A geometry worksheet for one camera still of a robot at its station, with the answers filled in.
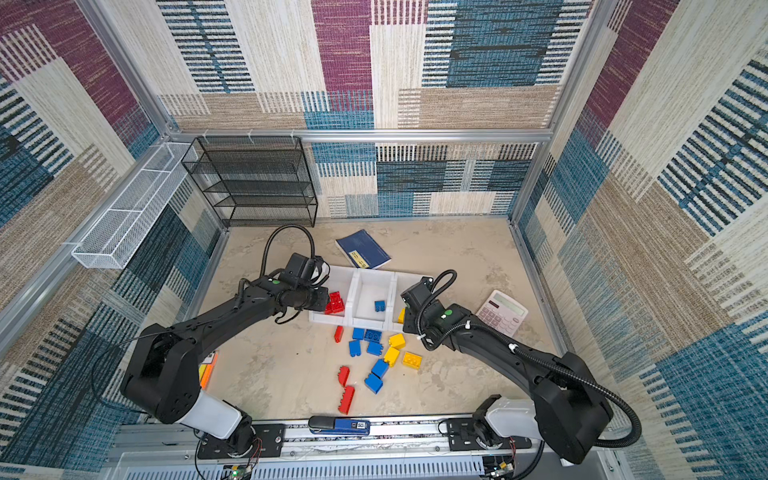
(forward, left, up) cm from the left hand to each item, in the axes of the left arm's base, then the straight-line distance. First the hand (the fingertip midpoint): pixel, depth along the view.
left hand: (326, 294), depth 89 cm
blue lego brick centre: (-13, -14, -8) cm, 21 cm away
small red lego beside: (-9, -4, -8) cm, 12 cm away
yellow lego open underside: (-17, -25, -9) cm, 31 cm away
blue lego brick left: (-13, -8, -9) cm, 18 cm away
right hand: (-9, -25, -2) cm, 27 cm away
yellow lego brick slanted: (-16, -19, -8) cm, 26 cm away
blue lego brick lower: (-19, -16, -9) cm, 26 cm away
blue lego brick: (-8, -9, -9) cm, 15 cm away
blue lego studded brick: (-9, -13, -8) cm, 18 cm away
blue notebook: (+23, -9, -8) cm, 26 cm away
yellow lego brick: (-4, -22, -7) cm, 24 cm away
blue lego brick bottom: (-23, -14, -8) cm, 28 cm away
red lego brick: (-21, -6, -8) cm, 23 cm away
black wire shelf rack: (+44, +30, +7) cm, 54 cm away
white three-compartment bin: (+6, -9, -7) cm, 13 cm away
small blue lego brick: (0, -15, -7) cm, 17 cm away
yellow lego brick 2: (-12, -21, -8) cm, 25 cm away
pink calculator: (-3, -53, -7) cm, 54 cm away
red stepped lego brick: (-27, -7, -9) cm, 29 cm away
